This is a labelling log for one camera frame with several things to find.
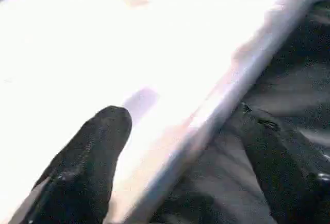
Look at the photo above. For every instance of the white plastic table top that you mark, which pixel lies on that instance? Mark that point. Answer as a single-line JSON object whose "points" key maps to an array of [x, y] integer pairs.
{"points": [[103, 41]]}

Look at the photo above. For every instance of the black mat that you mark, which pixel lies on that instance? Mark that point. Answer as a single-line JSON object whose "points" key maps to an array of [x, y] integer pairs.
{"points": [[296, 79]]}

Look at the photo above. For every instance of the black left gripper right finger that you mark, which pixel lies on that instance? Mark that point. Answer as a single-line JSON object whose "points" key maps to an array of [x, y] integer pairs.
{"points": [[283, 177]]}

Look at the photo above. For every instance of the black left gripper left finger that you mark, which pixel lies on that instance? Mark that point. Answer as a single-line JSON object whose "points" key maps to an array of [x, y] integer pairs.
{"points": [[82, 170]]}

